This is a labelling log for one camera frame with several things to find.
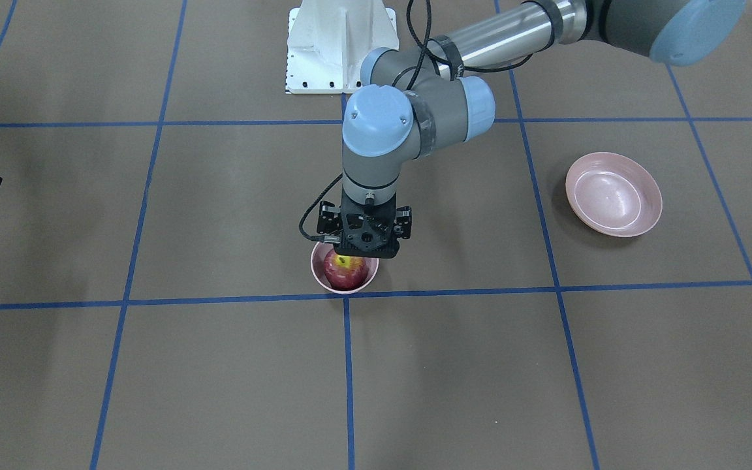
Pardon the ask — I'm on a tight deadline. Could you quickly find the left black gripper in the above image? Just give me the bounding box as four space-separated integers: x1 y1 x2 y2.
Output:
334 196 400 259

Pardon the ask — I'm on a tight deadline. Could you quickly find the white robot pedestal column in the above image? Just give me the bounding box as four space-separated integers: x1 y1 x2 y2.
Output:
285 1 400 95

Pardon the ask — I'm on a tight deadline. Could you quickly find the pink bowl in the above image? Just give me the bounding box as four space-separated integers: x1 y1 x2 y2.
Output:
310 243 379 294

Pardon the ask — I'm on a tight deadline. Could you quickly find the pink plate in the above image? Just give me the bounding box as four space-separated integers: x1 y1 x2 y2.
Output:
565 152 663 238

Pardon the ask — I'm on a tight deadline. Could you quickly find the red yellow apple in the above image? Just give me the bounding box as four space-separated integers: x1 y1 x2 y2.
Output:
322 251 368 291

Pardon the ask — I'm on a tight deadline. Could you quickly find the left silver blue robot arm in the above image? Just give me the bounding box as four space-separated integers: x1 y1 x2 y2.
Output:
314 1 745 259

